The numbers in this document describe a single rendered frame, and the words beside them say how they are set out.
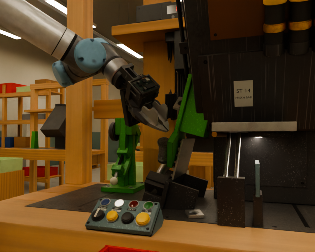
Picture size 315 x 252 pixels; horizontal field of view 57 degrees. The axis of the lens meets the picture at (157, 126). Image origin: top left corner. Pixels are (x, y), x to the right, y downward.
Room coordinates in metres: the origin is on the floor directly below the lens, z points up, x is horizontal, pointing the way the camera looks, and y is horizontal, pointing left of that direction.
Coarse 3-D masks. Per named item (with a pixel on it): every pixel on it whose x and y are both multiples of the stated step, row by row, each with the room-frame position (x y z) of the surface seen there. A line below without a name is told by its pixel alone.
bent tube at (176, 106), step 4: (180, 100) 0.90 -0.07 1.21; (176, 104) 0.88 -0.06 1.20; (180, 104) 0.91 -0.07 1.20; (176, 108) 0.88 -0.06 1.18; (164, 164) 0.89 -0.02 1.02; (160, 168) 0.88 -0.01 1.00; (164, 168) 0.88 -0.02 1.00; (168, 168) 0.89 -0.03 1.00; (160, 172) 0.86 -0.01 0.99; (164, 172) 0.87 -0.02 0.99
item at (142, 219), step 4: (144, 212) 0.61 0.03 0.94; (136, 216) 0.61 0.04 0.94; (140, 216) 0.61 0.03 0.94; (144, 216) 0.60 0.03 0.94; (148, 216) 0.60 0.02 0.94; (136, 220) 0.60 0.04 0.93; (140, 220) 0.60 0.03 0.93; (144, 220) 0.60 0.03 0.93; (148, 220) 0.60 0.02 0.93; (140, 224) 0.60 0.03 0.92; (144, 224) 0.60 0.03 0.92
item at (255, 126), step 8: (216, 128) 0.59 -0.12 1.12; (224, 128) 0.59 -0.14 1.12; (232, 128) 0.58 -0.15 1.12; (240, 128) 0.58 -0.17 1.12; (248, 128) 0.58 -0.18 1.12; (256, 128) 0.57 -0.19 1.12; (264, 128) 0.57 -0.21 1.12; (272, 128) 0.56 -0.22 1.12; (280, 128) 0.56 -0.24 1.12; (288, 128) 0.55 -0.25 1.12; (296, 128) 0.55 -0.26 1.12; (216, 136) 0.60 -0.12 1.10; (224, 136) 0.79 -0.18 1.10; (248, 136) 0.60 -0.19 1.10; (256, 136) 0.59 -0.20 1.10; (264, 136) 0.58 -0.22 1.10; (272, 136) 0.58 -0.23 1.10; (280, 136) 0.58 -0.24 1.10; (288, 136) 0.57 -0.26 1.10
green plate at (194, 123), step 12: (192, 84) 0.80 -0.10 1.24; (192, 96) 0.80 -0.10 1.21; (180, 108) 0.80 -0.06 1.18; (192, 108) 0.80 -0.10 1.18; (180, 120) 0.80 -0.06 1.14; (192, 120) 0.80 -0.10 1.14; (204, 120) 0.79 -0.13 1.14; (180, 132) 0.83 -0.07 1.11; (192, 132) 0.80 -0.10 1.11; (204, 132) 0.79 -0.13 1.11
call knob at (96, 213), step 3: (96, 210) 0.64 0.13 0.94; (99, 210) 0.64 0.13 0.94; (102, 210) 0.64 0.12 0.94; (93, 213) 0.64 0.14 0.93; (96, 213) 0.63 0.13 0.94; (99, 213) 0.63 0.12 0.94; (102, 213) 0.64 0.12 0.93; (93, 216) 0.63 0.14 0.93; (96, 216) 0.63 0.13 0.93; (99, 216) 0.63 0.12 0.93; (102, 216) 0.63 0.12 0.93; (93, 219) 0.63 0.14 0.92; (96, 219) 0.63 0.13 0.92
